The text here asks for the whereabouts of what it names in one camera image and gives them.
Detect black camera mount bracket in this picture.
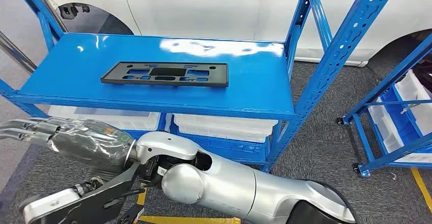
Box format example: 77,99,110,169
34,161,146,224

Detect blue metal shelf rack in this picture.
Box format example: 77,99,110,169
336,42,432,178
0,0,404,174

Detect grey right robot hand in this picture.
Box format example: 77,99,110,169
0,117,138,182

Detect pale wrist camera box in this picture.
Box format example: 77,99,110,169
20,188,82,224

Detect black plastic plate frame part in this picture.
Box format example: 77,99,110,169
100,61,229,88

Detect yellow floor tape strip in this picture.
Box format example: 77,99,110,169
138,215,242,224
411,168,432,213

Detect black bracket with cables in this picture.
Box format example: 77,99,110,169
118,205,146,224

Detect grey metal pole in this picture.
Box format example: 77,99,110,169
26,0,68,33
0,30,38,74

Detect white car with red stripe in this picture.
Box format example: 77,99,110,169
39,0,432,67

